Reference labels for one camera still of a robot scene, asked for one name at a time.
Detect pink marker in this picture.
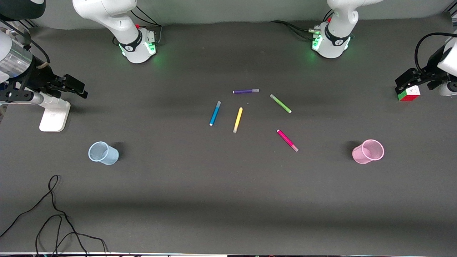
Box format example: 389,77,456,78
277,129,299,152

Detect blue marker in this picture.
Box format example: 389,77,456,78
209,101,222,126

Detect rubik's cube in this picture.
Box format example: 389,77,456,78
397,85,421,102

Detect white plastic device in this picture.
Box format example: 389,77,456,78
39,96,71,133

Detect translucent blue cup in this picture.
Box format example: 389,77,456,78
88,141,119,166

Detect translucent pink cup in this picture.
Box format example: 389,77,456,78
352,139,385,165

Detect green marker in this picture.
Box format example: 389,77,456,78
270,94,292,114

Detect yellow marker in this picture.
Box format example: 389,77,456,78
233,107,243,133

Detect black right arm base cables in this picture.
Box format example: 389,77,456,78
129,5,164,46

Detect black arm base cables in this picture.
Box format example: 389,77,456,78
129,5,164,46
269,9,334,40

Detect thin black loose cable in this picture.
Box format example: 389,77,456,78
0,175,109,257

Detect black left arm base cables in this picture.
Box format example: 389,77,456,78
269,9,334,40

